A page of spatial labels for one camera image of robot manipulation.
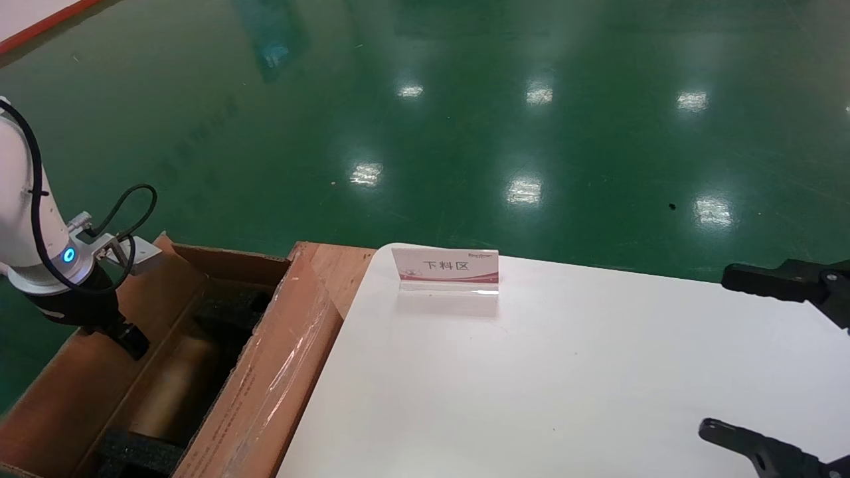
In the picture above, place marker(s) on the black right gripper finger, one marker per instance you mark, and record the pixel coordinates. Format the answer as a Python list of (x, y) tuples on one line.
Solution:
[(770, 458), (783, 282)]

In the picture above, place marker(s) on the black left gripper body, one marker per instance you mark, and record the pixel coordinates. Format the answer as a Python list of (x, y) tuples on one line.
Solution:
[(73, 305)]

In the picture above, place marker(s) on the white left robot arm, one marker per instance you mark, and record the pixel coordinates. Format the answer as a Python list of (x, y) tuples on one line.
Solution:
[(20, 212)]

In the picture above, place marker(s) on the large cardboard box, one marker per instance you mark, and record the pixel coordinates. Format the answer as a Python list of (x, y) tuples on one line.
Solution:
[(279, 352)]

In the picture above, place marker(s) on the black foam insert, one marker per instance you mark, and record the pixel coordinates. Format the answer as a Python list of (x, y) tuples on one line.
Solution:
[(229, 312)]

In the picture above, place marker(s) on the acrylic sign with red print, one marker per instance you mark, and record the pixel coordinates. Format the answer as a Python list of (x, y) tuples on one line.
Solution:
[(445, 265)]

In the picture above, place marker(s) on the silver camera mounting bracket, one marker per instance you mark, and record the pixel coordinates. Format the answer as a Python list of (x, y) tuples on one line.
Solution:
[(89, 232)]

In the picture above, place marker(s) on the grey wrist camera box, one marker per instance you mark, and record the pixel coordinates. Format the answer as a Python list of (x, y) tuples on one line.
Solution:
[(143, 255)]

